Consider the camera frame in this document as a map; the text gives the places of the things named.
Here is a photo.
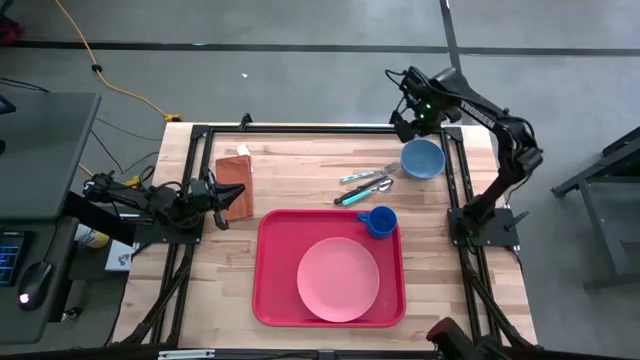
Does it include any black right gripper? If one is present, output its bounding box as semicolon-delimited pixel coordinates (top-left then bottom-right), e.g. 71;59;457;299
388;69;449;144

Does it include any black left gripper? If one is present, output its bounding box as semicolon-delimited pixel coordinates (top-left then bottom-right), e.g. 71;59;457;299
189;167;247;231

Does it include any brown cloth napkin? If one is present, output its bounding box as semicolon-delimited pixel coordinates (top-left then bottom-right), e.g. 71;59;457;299
214;144;255;222

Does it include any blue bowl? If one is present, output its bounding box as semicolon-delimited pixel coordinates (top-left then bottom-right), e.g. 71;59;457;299
400;138;447;180

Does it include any fork with patterned teal handle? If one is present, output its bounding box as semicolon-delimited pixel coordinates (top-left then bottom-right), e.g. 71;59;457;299
339;161;402;184

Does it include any spoon with teal handle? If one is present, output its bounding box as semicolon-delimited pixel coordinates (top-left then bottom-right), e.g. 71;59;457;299
341;178;395;208

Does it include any blue mug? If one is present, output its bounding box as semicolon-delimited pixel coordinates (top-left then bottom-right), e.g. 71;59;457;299
356;205;399;240

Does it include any pink plate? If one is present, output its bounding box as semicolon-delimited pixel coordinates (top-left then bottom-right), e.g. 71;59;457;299
296;236;381;324

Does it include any red plastic tray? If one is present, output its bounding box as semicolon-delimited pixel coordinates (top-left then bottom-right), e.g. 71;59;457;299
252;208;407;329

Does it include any white box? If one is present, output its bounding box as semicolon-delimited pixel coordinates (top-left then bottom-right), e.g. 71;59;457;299
104;239;139;273

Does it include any yellow bottle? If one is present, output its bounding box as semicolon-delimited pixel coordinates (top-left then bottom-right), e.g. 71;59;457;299
74;224;111;250

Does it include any grey desk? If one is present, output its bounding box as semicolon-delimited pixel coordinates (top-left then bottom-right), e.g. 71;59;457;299
0;89;104;346

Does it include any black computer mouse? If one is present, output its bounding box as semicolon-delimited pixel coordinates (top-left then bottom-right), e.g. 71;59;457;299
17;260;54;312

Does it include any grey metal cart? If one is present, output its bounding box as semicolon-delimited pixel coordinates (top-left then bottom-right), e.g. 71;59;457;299
551;127;640;291

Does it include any backlit keyboard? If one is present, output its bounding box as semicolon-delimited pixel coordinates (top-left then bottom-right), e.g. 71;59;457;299
0;232;27;289

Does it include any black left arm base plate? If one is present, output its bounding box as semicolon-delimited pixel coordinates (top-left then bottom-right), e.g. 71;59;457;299
132;219;206;246

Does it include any black aluminium table frame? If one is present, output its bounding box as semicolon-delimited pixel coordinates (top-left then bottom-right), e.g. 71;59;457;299
110;122;540;351

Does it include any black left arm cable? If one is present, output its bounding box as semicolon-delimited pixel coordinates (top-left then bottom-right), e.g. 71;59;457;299
139;164;201;201

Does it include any yellow extension cable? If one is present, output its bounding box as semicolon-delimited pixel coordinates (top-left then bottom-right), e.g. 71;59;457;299
53;0;184;124

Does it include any thin black floor cable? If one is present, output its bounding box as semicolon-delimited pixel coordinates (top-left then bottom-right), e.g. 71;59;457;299
0;77;51;95
89;115;162;176

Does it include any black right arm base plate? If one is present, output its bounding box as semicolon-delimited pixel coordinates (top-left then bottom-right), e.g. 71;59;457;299
447;207;530;249

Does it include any silver metal bracket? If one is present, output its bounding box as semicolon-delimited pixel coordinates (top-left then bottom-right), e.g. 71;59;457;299
157;349;217;360

